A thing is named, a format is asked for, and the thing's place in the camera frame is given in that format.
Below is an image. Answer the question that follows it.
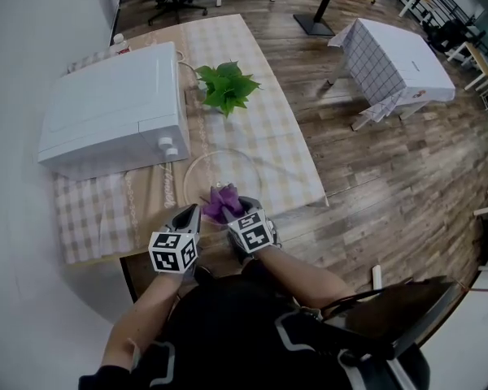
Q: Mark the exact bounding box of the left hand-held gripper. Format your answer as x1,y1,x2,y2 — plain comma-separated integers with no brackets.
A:
148,203,203,284

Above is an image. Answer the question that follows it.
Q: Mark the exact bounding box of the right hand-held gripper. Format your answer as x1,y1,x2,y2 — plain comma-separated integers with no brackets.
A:
220,196,284,266

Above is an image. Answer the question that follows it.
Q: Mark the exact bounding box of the purple cloth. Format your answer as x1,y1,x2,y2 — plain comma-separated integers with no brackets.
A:
202,182,246,223

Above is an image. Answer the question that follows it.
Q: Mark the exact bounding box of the clear glass plate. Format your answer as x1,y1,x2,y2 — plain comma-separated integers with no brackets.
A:
183,148,263,228

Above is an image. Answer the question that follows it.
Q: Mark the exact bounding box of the person's right forearm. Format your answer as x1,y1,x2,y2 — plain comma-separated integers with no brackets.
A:
250,245,351,313

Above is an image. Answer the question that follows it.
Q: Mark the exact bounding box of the person's left forearm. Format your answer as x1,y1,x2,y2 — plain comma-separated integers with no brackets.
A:
101,272,185,371

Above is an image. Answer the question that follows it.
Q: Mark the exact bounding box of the white microwave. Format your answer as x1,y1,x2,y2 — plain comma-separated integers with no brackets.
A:
37,41,192,171

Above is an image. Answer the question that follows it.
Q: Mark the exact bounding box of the person's black shoe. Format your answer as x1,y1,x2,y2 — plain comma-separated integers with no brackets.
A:
192,265,215,287

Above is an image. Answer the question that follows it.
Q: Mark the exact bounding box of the person's black clothing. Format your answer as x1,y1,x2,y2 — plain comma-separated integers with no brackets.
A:
79,264,433,390

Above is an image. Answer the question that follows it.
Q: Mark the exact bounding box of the green potted plant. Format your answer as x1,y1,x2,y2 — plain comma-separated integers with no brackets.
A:
193,59,264,119

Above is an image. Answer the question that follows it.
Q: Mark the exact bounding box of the small white-legged table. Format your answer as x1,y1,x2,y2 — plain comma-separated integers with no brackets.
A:
325,54,425,132

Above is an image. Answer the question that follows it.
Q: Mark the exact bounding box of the white power strip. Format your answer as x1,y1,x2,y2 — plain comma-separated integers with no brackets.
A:
370,263,384,293

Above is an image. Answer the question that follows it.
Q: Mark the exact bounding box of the clear plastic bottle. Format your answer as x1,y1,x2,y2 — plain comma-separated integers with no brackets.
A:
112,32,132,55

